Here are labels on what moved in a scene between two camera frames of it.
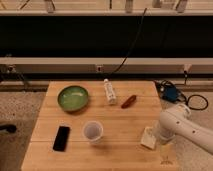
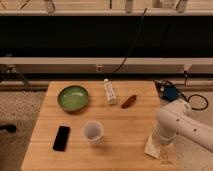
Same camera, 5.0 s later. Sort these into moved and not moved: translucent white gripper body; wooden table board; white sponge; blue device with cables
Moved: white sponge
Not moved: translucent white gripper body; wooden table board; blue device with cables
